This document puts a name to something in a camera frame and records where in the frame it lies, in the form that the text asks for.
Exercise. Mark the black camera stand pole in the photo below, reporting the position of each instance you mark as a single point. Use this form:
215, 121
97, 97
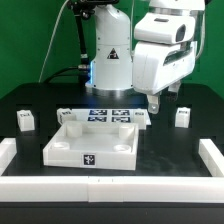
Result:
81, 11

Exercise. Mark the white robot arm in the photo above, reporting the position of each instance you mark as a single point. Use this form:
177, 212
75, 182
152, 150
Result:
111, 71

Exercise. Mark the white sheet with tags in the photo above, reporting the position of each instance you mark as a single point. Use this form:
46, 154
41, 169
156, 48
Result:
111, 115

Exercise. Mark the white U-shaped obstacle fence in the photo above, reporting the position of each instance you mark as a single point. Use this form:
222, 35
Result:
113, 189

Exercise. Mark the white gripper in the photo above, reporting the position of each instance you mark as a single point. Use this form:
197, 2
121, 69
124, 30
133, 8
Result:
156, 67

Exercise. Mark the white square tabletop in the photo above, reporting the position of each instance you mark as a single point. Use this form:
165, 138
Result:
93, 145

